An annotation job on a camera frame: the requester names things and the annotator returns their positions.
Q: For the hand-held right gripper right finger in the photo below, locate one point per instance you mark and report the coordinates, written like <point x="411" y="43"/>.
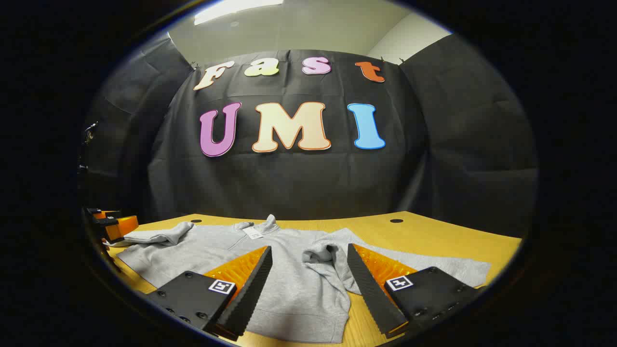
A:
<point x="371" y="294"/>

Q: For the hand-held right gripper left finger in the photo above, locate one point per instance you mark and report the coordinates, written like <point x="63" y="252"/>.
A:
<point x="253" y="289"/>

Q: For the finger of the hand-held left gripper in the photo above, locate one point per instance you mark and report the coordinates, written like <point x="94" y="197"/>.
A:
<point x="107" y="214"/>
<point x="123" y="229"/>

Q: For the grey sweatshirt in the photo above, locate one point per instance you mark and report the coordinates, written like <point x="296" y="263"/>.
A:
<point x="299" y="289"/>

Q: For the black backdrop cloth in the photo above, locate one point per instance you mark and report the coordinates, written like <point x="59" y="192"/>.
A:
<point x="289" y="183"/>

